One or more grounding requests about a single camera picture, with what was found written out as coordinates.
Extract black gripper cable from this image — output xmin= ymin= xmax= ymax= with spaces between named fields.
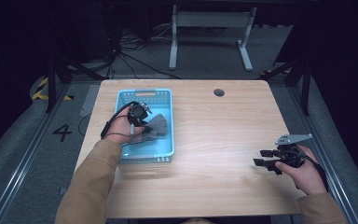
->
xmin=303 ymin=153 xmax=329 ymax=191
xmin=100 ymin=100 xmax=138 ymax=140

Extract person's tan clothed torso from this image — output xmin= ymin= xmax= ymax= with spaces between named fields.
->
xmin=181 ymin=217 xmax=217 ymax=224

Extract black metal stand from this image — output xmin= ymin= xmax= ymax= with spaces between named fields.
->
xmin=260 ymin=55 xmax=312 ymax=117
xmin=44 ymin=53 xmax=107 ymax=114

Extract blue plastic basket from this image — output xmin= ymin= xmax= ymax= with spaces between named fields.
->
xmin=114 ymin=88 xmax=175 ymax=165

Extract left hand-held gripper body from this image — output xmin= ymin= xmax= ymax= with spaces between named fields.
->
xmin=127 ymin=101 xmax=154 ymax=128

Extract white metal desk frame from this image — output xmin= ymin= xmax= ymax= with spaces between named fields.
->
xmin=168 ymin=4 xmax=258 ymax=72

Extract bundle of floor cables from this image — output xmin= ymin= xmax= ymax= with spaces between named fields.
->
xmin=104 ymin=23 xmax=182 ymax=80

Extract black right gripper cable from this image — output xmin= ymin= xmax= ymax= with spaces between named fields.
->
xmin=303 ymin=153 xmax=329 ymax=191

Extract person's right hand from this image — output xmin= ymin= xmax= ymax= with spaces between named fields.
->
xmin=274 ymin=145 xmax=328 ymax=197

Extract thin black floor cable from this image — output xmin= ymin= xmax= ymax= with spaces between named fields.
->
xmin=77 ymin=112 xmax=92 ymax=137

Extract grey fingerless knit glove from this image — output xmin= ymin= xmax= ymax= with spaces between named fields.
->
xmin=144 ymin=113 xmax=170 ymax=138
xmin=121 ymin=130 xmax=158 ymax=147

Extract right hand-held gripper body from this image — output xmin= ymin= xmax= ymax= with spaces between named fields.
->
xmin=274 ymin=133 xmax=314 ymax=169

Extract grey metal floor rail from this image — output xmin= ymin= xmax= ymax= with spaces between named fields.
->
xmin=0 ymin=83 xmax=73 ymax=224
xmin=286 ymin=83 xmax=358 ymax=224

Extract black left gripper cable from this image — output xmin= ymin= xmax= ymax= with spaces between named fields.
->
xmin=100 ymin=100 xmax=138 ymax=140

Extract person's left hand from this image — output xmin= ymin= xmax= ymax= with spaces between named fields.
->
xmin=104 ymin=105 xmax=146 ymax=146

